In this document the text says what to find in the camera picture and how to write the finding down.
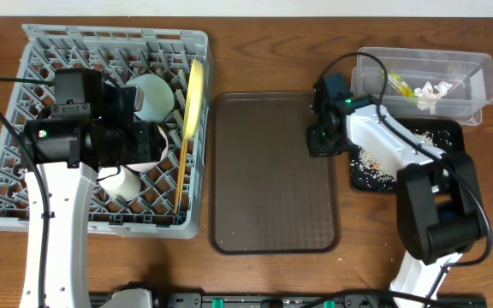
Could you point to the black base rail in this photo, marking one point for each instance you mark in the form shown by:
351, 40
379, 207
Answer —
348, 298

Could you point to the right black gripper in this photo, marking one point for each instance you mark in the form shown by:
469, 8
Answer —
315, 143

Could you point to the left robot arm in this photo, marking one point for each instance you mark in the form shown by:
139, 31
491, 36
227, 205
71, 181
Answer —
59, 198

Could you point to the grey plastic dish rack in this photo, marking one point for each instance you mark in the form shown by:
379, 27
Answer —
170, 198

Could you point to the clear plastic bin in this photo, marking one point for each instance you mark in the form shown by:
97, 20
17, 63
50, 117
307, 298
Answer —
470, 73

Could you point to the yellow plate bowl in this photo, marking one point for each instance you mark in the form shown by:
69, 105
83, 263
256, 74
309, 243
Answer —
194, 99

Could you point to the green snack wrapper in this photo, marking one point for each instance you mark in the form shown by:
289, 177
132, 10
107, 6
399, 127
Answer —
401, 86

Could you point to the white pink bowl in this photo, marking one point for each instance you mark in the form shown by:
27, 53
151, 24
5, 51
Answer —
153, 146

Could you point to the black food waste tray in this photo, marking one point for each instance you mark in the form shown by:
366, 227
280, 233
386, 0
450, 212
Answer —
431, 124

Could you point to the wooden chopstick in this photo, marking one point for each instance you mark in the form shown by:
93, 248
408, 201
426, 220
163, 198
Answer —
179, 179
183, 171

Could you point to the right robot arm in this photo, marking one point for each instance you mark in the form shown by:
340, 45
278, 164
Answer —
440, 214

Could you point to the pile of rice grains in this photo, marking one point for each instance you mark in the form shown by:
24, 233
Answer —
368, 175

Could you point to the white cup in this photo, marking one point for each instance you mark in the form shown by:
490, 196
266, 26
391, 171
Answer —
119, 182

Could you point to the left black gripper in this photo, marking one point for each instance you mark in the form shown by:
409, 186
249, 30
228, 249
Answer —
153, 143

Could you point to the brown serving tray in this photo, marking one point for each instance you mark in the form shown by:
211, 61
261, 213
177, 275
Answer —
268, 195

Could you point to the light blue bowl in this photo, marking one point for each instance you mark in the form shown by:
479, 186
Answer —
158, 99

